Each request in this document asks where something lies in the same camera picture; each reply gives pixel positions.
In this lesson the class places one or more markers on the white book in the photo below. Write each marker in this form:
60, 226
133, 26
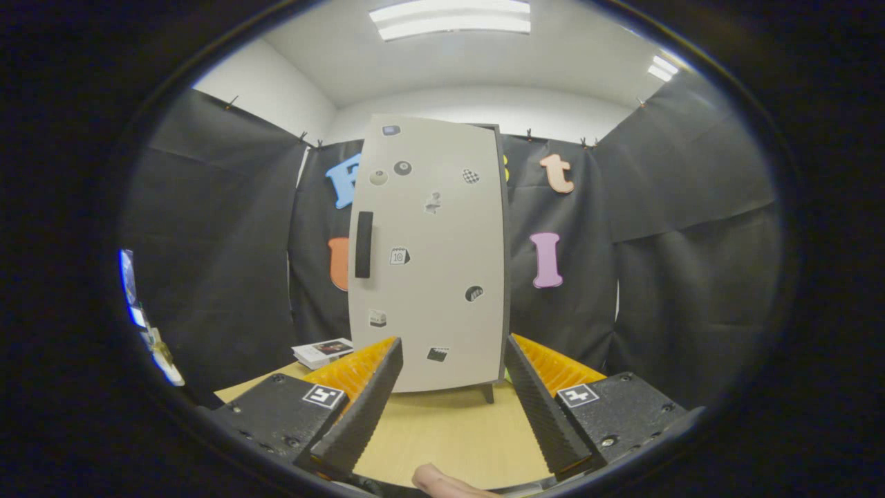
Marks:
314, 354

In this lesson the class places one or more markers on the long ceiling light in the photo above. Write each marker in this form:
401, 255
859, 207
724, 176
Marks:
449, 17

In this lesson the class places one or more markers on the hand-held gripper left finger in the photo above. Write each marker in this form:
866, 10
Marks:
359, 422

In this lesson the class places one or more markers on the grey shoe cabinet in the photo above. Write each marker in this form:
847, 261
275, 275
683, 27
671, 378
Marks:
489, 394

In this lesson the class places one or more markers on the computer monitor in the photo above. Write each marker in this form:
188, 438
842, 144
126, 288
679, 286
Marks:
131, 290

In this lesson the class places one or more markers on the white and gold object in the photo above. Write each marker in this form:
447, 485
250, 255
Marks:
166, 360

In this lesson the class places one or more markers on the light grey shoe cabinet door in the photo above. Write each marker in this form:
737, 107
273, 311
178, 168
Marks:
429, 277

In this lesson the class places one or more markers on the small ceiling light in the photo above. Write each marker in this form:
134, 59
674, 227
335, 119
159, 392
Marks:
664, 68

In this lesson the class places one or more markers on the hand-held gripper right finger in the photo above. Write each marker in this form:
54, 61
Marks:
546, 415

